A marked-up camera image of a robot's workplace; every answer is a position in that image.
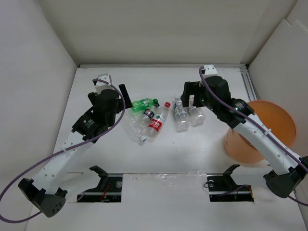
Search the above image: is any green plastic bottle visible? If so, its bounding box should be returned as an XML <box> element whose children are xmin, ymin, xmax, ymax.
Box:
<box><xmin>132</xmin><ymin>98</ymin><xmax>158</xmax><ymax>113</ymax></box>

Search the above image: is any clear water bottle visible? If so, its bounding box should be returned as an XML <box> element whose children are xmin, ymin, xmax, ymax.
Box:
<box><xmin>173</xmin><ymin>97</ymin><xmax>190</xmax><ymax>132</ymax></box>
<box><xmin>188</xmin><ymin>96</ymin><xmax>205</xmax><ymax>127</ymax></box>

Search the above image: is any pepsi label clear bottle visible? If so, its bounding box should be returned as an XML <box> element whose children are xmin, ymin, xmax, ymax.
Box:
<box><xmin>138</xmin><ymin>103</ymin><xmax>159</xmax><ymax>128</ymax></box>

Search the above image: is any crushed clear bottle blue cap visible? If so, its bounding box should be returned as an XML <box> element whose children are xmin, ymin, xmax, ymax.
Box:
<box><xmin>123</xmin><ymin>114</ymin><xmax>147</xmax><ymax>144</ymax></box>

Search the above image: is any red label clear bottle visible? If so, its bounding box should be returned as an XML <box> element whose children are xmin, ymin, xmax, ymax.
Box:
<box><xmin>145</xmin><ymin>102</ymin><xmax>171</xmax><ymax>142</ymax></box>

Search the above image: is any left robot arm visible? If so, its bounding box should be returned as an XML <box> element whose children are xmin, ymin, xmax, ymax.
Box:
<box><xmin>18</xmin><ymin>84</ymin><xmax>132</xmax><ymax>218</ymax></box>

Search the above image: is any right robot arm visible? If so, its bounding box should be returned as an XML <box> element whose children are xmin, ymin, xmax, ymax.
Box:
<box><xmin>180</xmin><ymin>76</ymin><xmax>308</xmax><ymax>198</ymax></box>

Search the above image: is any orange plastic bin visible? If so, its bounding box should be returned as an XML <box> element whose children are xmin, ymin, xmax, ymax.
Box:
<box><xmin>224</xmin><ymin>100</ymin><xmax>297</xmax><ymax>164</ymax></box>

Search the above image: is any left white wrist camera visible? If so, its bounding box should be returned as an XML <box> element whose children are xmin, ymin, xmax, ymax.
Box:
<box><xmin>93</xmin><ymin>73</ymin><xmax>113</xmax><ymax>94</ymax></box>

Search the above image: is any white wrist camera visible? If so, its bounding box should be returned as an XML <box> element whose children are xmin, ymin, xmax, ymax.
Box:
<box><xmin>93</xmin><ymin>73</ymin><xmax>113</xmax><ymax>94</ymax></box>
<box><xmin>201</xmin><ymin>64</ymin><xmax>218</xmax><ymax>77</ymax></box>

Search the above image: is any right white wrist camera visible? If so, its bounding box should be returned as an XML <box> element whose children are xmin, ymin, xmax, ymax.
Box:
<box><xmin>201</xmin><ymin>64</ymin><xmax>218</xmax><ymax>77</ymax></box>

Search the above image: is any aluminium rail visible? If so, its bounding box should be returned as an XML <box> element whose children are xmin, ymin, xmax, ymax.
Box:
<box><xmin>239</xmin><ymin>65</ymin><xmax>257</xmax><ymax>101</ymax></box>

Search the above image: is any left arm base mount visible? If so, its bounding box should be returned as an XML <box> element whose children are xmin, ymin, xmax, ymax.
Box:
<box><xmin>77</xmin><ymin>166</ymin><xmax>123</xmax><ymax>203</ymax></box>

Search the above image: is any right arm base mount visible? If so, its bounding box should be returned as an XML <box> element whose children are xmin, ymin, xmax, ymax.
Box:
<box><xmin>203</xmin><ymin>165</ymin><xmax>254</xmax><ymax>202</ymax></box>

